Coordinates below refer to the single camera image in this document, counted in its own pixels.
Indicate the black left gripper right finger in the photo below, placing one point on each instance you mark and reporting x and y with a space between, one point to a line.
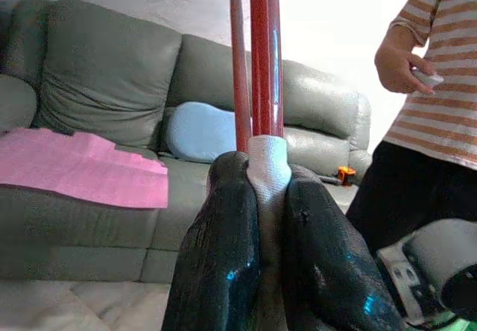
328 264

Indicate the red plastic clothes hanger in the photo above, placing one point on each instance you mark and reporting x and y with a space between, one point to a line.
264 66

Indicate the person in striped shirt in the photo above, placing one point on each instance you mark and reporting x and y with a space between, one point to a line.
447 115

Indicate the grey green leather sofa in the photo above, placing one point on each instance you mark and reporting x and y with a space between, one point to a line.
108 66

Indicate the orange black small device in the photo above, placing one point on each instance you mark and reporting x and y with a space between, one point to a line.
346 176

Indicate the light blue cushion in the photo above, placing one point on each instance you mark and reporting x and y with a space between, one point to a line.
201 133

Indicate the bare person hand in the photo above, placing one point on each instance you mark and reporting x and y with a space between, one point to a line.
397 72

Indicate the white garment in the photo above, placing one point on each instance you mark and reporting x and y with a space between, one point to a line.
268 167

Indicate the green plastic object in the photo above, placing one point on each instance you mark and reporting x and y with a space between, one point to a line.
466 323

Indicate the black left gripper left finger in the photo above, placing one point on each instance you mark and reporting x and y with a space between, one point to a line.
220 252

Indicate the pink mat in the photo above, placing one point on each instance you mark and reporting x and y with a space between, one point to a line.
82 170

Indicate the white handheld device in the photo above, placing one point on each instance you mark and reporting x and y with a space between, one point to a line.
432 80

